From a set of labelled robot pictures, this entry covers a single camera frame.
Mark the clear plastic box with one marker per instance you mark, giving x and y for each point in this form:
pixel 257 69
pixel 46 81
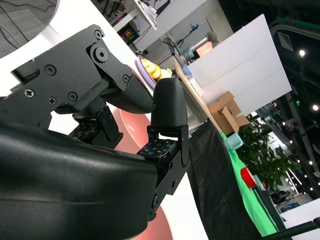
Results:
pixel 197 85

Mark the purple plate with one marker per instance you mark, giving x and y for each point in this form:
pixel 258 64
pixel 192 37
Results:
pixel 145 77

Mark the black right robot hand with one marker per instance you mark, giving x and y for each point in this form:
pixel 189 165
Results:
pixel 62 175

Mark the orange lit screen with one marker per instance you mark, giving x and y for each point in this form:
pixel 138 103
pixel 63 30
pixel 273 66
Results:
pixel 203 48

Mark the computer case with rainbow fan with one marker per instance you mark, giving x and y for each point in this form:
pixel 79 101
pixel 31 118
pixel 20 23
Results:
pixel 128 34

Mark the yellow toy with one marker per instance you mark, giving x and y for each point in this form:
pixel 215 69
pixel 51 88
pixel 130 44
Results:
pixel 152 70

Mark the small blue object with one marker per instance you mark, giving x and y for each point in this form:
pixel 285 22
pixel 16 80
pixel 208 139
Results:
pixel 187 70

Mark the brown cardboard box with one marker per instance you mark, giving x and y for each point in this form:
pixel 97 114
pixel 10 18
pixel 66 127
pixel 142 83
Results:
pixel 228 117

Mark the light wooden table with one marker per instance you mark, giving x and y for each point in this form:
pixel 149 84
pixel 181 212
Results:
pixel 200 102

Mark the black tripod with blue camera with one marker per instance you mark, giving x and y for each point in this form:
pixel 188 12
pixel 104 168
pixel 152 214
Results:
pixel 193 26

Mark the green leafy plant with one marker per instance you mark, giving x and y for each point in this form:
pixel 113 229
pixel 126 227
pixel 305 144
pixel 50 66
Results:
pixel 265 155

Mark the large white board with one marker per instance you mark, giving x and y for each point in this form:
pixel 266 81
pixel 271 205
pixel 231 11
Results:
pixel 237 62

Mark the grey industrial robot arm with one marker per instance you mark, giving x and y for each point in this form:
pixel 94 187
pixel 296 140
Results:
pixel 200 46

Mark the black curved bar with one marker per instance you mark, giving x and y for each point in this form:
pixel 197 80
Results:
pixel 300 227

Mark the green table cloth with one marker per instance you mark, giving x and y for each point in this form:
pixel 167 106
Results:
pixel 250 200

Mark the teal box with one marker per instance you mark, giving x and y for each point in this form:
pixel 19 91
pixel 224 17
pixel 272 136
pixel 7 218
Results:
pixel 235 142

